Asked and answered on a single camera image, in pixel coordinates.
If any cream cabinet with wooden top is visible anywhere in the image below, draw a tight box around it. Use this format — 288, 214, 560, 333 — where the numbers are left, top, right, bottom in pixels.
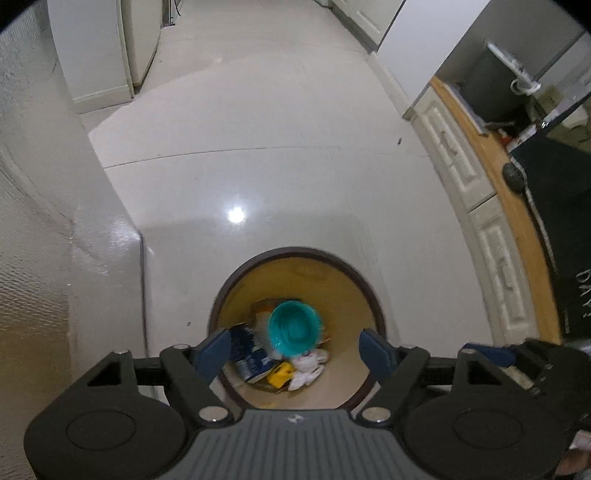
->
403, 76, 591, 344

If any teal ribbed bowl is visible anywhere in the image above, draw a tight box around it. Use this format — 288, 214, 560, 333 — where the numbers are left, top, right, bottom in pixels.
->
269, 301, 322, 356

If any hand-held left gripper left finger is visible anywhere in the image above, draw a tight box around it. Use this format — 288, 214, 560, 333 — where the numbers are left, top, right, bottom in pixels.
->
85, 328, 232, 428

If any yellow packet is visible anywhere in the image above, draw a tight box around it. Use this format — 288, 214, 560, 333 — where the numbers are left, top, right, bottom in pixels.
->
268, 362, 296, 389

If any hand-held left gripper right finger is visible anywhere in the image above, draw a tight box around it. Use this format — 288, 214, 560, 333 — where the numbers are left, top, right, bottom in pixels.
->
360, 329, 506, 428

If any white cable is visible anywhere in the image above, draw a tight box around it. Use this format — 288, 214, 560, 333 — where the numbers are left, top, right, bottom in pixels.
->
509, 76, 542, 96

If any dark grey box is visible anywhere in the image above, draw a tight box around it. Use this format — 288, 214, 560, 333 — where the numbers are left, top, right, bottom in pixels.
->
461, 44, 532, 126

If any brown cardboard piece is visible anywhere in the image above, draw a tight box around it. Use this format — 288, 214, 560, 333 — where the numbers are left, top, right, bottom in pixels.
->
252, 300, 279, 325

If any brown bin with yellow inside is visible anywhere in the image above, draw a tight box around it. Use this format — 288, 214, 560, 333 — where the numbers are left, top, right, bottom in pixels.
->
208, 247, 387, 411

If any white refrigerator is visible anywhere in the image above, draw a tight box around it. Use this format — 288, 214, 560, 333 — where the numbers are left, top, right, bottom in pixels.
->
115, 0, 163, 96

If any blue and white box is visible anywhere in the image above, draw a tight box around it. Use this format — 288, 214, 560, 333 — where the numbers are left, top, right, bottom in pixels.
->
229, 323, 274, 384

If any black rod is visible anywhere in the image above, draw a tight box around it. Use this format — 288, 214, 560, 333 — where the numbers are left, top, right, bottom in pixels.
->
508, 90, 591, 153

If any black desk mat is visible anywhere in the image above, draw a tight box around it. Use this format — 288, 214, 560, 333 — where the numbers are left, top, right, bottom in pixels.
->
509, 134, 591, 342

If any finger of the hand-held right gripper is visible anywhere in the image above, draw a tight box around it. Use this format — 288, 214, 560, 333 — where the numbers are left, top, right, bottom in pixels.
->
464, 343, 520, 368

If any black round object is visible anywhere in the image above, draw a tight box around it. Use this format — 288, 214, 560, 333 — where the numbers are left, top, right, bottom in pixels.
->
502, 162, 527, 192

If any crumpled white paper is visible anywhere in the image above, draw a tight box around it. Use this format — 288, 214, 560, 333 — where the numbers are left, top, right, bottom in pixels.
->
288, 348, 331, 393

